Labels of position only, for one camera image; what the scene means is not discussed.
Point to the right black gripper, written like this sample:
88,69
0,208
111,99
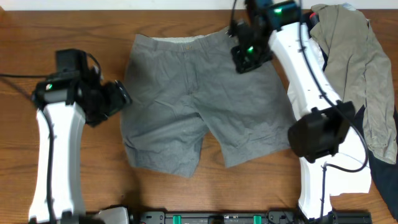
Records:
241,65

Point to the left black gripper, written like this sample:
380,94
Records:
118,97

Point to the grey shorts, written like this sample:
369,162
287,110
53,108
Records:
184,88

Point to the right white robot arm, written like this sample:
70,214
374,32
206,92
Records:
323,122

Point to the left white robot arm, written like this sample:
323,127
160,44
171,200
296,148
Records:
66,102

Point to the olive khaki garment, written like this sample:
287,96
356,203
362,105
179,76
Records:
354,68

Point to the white garment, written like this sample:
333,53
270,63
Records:
345,172

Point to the dark navy garment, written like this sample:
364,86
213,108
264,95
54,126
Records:
385,183

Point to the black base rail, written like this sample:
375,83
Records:
121,215

